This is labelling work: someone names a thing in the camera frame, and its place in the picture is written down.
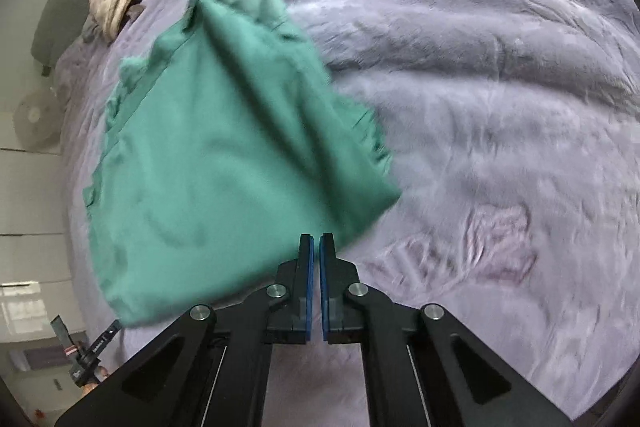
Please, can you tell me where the dark patterned cloth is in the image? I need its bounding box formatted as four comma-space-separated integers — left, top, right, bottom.
80, 2, 148, 45

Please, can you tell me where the white wardrobe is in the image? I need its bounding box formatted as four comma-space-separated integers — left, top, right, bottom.
0, 147, 87, 340

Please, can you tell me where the person's left hand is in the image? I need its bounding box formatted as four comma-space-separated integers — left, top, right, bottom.
80, 366, 110, 395

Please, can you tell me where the purple fleece blanket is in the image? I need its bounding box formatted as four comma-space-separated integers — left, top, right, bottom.
54, 0, 640, 427

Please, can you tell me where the green work jacket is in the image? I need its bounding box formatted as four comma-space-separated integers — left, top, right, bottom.
82, 0, 403, 328

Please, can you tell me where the white electric fan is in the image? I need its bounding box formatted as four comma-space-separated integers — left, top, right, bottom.
14, 89, 62, 152

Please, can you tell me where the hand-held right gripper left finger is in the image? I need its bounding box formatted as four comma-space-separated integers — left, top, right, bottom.
52, 233, 315, 427

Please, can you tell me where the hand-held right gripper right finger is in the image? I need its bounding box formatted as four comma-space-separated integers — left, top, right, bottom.
320, 233, 576, 427

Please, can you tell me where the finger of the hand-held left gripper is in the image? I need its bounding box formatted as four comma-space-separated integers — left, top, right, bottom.
52, 315, 72, 350

